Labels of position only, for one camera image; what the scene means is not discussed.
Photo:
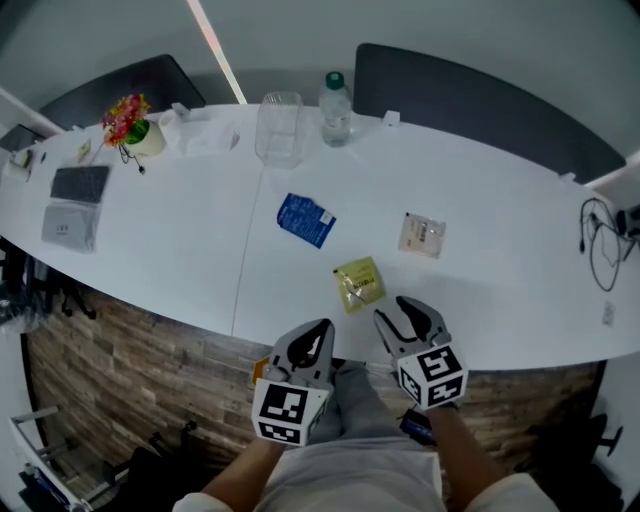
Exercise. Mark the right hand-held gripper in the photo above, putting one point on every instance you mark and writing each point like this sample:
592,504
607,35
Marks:
432,377

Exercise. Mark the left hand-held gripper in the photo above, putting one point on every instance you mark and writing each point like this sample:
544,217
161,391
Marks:
285,410

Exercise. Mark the yellow bin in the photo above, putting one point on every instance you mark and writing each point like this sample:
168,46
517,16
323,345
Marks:
258,371

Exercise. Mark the yellow packet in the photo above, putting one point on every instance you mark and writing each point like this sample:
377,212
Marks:
360,285

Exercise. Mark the beige packet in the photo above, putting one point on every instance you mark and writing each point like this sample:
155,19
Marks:
422,235

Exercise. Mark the blue packet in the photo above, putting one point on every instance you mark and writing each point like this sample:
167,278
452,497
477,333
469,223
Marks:
305,220

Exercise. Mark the person's right forearm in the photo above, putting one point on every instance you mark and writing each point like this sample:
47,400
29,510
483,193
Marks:
465,460

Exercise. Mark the person's left forearm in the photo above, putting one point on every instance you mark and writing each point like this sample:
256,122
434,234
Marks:
240,475

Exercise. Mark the black device with blue label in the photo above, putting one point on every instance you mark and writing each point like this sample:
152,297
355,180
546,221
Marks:
417,427

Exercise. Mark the person's white shirt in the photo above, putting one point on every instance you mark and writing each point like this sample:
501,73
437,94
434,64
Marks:
360,480

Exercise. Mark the clear plastic container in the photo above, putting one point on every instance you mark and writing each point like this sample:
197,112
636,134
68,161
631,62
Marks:
279,130

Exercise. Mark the dark grey desk divider panel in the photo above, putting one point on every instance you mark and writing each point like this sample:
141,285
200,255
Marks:
130,85
475,110

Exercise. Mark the clear plastic water bottle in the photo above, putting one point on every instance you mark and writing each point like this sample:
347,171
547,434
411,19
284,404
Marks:
335,115

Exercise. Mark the silver laptop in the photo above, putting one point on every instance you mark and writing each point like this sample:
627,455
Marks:
70,227

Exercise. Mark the translucent white cup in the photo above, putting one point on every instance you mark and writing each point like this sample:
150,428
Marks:
167,122

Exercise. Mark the potted colourful flowers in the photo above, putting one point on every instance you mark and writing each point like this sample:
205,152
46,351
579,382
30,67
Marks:
142,135

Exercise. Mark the black keyboard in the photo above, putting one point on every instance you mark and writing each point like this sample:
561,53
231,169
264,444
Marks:
80,184

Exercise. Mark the plastic-wrapped office chair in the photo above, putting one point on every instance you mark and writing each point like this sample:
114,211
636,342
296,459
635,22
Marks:
15,315

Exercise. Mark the small beige card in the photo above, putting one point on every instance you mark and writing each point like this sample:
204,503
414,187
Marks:
84,150

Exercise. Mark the vertical light strip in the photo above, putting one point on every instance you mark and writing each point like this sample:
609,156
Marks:
217,50

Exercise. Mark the white cylinder container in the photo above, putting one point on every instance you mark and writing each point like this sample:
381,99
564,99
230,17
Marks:
17,165

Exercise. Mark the small dark desk divider panel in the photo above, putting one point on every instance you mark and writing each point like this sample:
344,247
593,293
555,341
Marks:
20,137

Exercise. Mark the white panel bracket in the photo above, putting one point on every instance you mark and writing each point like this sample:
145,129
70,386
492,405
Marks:
182,111
391,119
567,177

